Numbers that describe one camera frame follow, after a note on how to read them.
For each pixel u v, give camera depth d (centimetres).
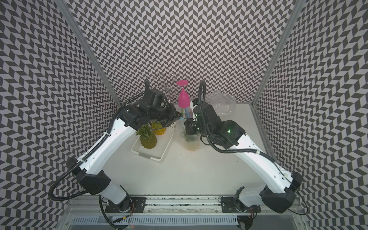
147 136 84
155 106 51
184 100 92
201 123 44
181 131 79
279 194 39
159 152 89
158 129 93
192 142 78
